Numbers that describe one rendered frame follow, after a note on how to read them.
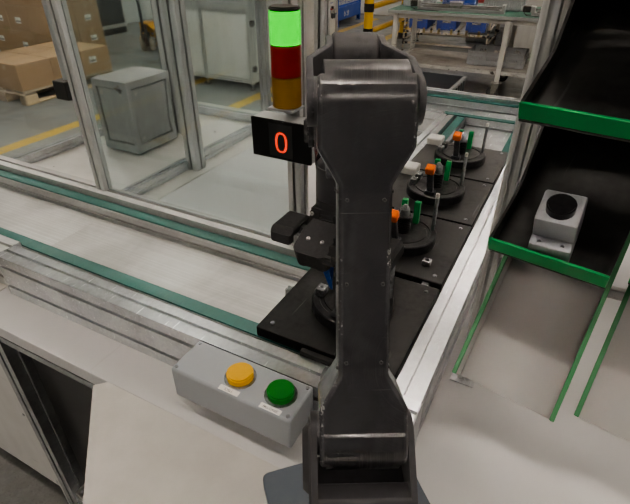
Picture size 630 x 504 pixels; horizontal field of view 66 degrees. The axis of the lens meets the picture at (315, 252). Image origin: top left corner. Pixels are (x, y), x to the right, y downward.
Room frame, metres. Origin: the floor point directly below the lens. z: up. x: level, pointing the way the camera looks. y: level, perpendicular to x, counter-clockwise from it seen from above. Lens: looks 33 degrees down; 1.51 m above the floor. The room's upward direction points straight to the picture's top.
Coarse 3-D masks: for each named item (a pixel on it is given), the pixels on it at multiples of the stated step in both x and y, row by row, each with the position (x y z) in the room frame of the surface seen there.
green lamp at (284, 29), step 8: (272, 16) 0.83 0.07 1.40; (280, 16) 0.82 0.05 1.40; (288, 16) 0.82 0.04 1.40; (296, 16) 0.83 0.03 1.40; (272, 24) 0.83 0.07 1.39; (280, 24) 0.82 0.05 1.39; (288, 24) 0.82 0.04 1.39; (296, 24) 0.83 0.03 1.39; (272, 32) 0.83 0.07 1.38; (280, 32) 0.82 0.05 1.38; (288, 32) 0.82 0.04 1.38; (296, 32) 0.83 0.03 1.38; (272, 40) 0.83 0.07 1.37; (280, 40) 0.82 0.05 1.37; (288, 40) 0.82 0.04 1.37; (296, 40) 0.83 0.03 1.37
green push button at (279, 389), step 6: (270, 384) 0.48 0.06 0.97; (276, 384) 0.48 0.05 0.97; (282, 384) 0.48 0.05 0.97; (288, 384) 0.48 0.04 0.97; (270, 390) 0.47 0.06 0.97; (276, 390) 0.47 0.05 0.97; (282, 390) 0.47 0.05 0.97; (288, 390) 0.47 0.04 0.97; (294, 390) 0.47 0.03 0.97; (270, 396) 0.46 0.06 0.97; (276, 396) 0.46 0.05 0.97; (282, 396) 0.46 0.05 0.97; (288, 396) 0.46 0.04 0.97; (276, 402) 0.45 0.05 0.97; (282, 402) 0.45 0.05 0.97; (288, 402) 0.45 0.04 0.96
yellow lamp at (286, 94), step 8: (272, 80) 0.84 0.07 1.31; (280, 80) 0.82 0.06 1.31; (288, 80) 0.82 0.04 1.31; (296, 80) 0.83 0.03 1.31; (272, 88) 0.84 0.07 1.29; (280, 88) 0.82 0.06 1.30; (288, 88) 0.82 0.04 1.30; (296, 88) 0.83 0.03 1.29; (272, 96) 0.84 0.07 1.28; (280, 96) 0.82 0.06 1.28; (288, 96) 0.82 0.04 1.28; (296, 96) 0.83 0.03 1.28; (280, 104) 0.82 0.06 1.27; (288, 104) 0.82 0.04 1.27; (296, 104) 0.83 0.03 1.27
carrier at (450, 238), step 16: (416, 208) 0.91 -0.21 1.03; (400, 224) 0.87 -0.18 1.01; (416, 224) 0.90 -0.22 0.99; (432, 224) 0.88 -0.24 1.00; (448, 224) 0.94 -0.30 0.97; (416, 240) 0.84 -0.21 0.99; (432, 240) 0.84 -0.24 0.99; (448, 240) 0.87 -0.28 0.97; (464, 240) 0.87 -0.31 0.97; (416, 256) 0.81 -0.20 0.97; (432, 256) 0.81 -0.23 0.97; (448, 256) 0.81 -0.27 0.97; (400, 272) 0.75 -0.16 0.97; (416, 272) 0.75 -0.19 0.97; (432, 272) 0.75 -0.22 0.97; (448, 272) 0.76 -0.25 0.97
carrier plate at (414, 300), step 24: (312, 288) 0.70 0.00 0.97; (408, 288) 0.70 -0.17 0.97; (432, 288) 0.70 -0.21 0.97; (288, 312) 0.64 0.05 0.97; (312, 312) 0.64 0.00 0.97; (408, 312) 0.64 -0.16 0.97; (264, 336) 0.60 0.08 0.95; (288, 336) 0.58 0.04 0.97; (312, 336) 0.58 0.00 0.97; (408, 336) 0.58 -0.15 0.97
